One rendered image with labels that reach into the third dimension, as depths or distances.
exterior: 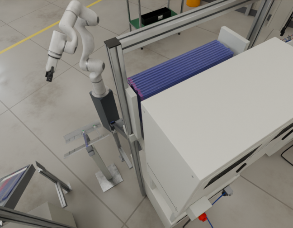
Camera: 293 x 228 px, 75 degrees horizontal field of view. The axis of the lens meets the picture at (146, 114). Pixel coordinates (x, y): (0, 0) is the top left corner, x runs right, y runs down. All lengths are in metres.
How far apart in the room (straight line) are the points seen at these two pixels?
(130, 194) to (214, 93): 1.79
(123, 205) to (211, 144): 1.80
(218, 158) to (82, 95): 2.77
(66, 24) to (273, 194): 2.53
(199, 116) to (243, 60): 0.35
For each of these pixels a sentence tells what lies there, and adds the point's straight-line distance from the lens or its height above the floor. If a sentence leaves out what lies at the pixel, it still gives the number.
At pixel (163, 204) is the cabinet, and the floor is 0.62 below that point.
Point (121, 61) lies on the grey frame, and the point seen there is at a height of 1.84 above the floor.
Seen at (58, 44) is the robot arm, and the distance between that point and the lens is 1.41.
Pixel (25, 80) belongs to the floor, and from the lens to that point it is 3.89.
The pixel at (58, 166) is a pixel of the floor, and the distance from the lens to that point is 2.65.
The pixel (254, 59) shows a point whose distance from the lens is 0.92.
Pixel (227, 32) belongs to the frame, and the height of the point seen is 1.70.
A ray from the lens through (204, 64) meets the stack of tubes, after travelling 0.93.
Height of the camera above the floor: 2.24
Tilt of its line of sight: 55 degrees down
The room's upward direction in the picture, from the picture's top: 4 degrees counter-clockwise
